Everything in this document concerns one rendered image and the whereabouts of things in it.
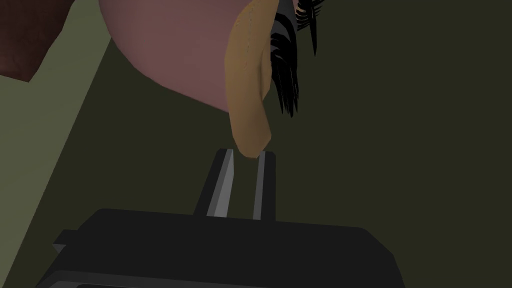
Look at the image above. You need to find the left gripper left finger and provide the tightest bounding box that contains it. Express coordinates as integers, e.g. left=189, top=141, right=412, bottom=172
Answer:
left=193, top=148, right=235, bottom=219

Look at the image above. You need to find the tan elongated bread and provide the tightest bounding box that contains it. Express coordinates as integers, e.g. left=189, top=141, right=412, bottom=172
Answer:
left=224, top=0, right=281, bottom=160

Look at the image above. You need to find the dark brown block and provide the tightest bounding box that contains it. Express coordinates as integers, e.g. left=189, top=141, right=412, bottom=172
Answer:
left=0, top=0, right=75, bottom=84

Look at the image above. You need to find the black bristly object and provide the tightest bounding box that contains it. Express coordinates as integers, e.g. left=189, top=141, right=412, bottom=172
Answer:
left=269, top=0, right=326, bottom=119

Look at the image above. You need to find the pink round bowl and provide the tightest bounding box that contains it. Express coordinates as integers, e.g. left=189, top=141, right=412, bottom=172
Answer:
left=98, top=0, right=257, bottom=114

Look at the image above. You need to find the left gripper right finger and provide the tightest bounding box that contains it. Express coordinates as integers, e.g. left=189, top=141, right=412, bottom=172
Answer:
left=252, top=151, right=277, bottom=222

